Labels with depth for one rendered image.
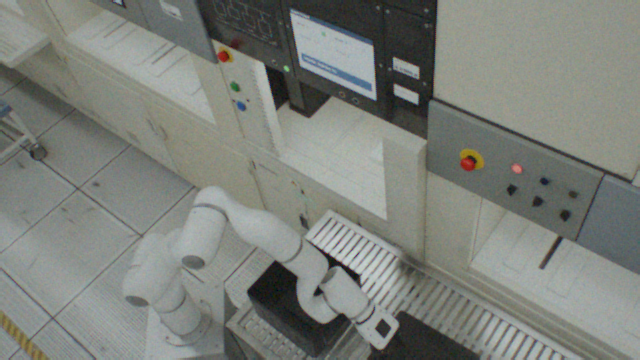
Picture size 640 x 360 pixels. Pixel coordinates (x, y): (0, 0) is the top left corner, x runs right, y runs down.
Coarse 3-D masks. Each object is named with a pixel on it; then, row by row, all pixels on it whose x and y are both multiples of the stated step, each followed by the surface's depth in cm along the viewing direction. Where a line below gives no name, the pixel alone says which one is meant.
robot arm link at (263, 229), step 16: (208, 192) 151; (224, 192) 150; (192, 208) 150; (224, 208) 149; (240, 208) 145; (240, 224) 142; (256, 224) 141; (272, 224) 143; (256, 240) 143; (272, 240) 143; (288, 240) 146; (272, 256) 148; (288, 256) 147
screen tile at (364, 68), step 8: (336, 40) 156; (344, 40) 153; (344, 48) 156; (352, 48) 154; (368, 48) 149; (336, 56) 161; (360, 56) 154; (368, 56) 152; (336, 64) 163; (344, 64) 161; (352, 64) 158; (360, 64) 156; (368, 64) 154; (360, 72) 158; (368, 72) 156
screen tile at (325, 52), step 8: (296, 24) 162; (304, 24) 160; (304, 32) 162; (312, 32) 160; (320, 32) 158; (328, 32) 155; (304, 40) 165; (320, 40) 160; (328, 40) 158; (304, 48) 168; (312, 48) 165; (320, 48) 163; (328, 48) 160; (320, 56) 165; (328, 56) 163
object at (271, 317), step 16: (272, 272) 200; (288, 272) 209; (352, 272) 193; (256, 288) 196; (272, 288) 205; (288, 288) 208; (256, 304) 193; (272, 304) 206; (288, 304) 205; (272, 320) 193; (288, 320) 201; (304, 320) 199; (336, 320) 191; (288, 336) 194; (304, 336) 180; (320, 336) 186; (320, 352) 193
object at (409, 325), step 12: (408, 324) 185; (420, 324) 185; (408, 336) 183; (420, 336) 183; (432, 336) 182; (444, 336) 182; (396, 348) 181; (408, 348) 181; (420, 348) 180; (432, 348) 180; (444, 348) 179; (456, 348) 179; (468, 348) 179
